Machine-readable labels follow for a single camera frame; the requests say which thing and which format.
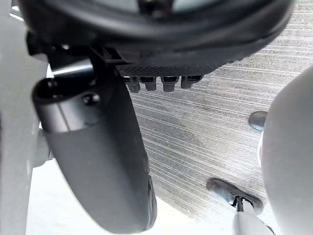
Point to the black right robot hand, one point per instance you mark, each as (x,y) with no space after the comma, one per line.
(102,137)

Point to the grey cabinet panel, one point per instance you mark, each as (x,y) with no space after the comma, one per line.
(14,117)

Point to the dark robot foot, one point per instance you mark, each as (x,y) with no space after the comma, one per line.
(258,120)
(233,194)

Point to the silver robot leg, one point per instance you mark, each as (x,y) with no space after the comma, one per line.
(288,151)

